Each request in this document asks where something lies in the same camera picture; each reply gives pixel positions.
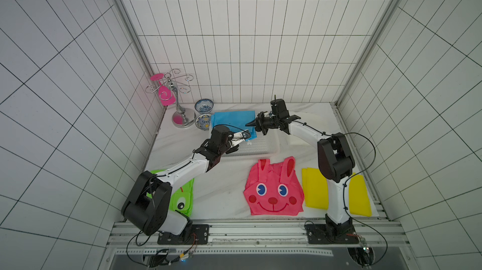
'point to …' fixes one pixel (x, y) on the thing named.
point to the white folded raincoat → (323, 120)
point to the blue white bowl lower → (203, 121)
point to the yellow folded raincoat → (317, 193)
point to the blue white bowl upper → (204, 106)
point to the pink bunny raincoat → (274, 189)
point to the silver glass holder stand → (182, 117)
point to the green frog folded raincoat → (181, 199)
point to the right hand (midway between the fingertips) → (238, 126)
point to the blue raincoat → (236, 120)
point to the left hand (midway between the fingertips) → (231, 135)
